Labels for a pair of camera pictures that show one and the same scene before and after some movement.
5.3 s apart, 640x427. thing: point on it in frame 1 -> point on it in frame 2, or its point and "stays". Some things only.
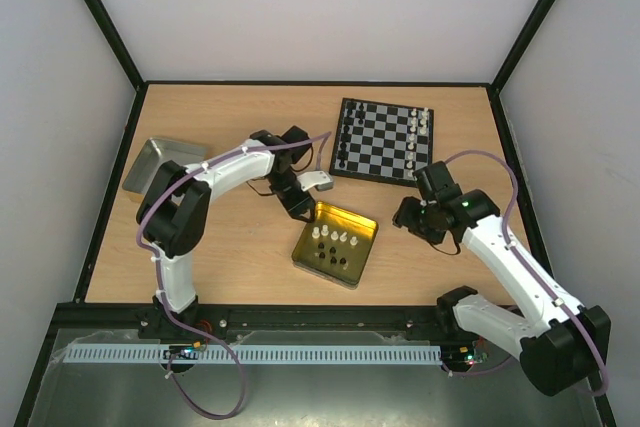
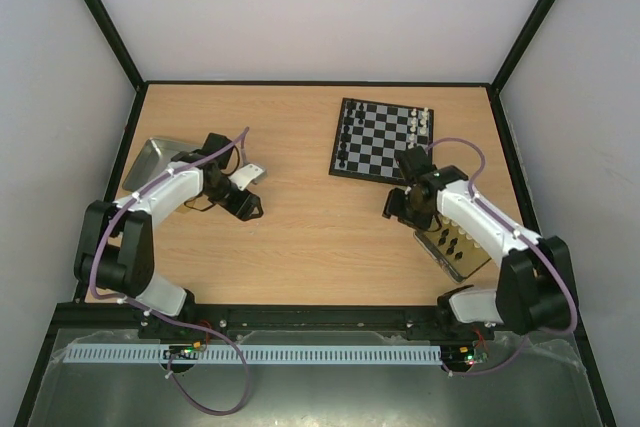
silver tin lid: (155, 152) stays
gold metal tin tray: (336, 245) -> (456, 252)
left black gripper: (301, 207) -> (243, 208)
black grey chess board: (382, 141) stays
